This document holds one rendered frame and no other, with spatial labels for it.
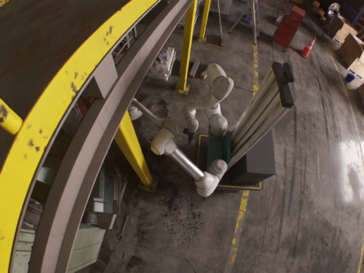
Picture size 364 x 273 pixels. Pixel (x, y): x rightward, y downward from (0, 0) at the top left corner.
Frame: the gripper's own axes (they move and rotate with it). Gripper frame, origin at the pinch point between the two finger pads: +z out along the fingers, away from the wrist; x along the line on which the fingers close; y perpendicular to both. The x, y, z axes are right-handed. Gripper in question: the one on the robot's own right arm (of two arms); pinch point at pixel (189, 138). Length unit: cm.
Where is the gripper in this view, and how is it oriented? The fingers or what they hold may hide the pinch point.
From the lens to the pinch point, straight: 207.5
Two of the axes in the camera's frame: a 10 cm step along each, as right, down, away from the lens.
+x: 1.1, -8.9, 4.4
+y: 9.9, 1.3, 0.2
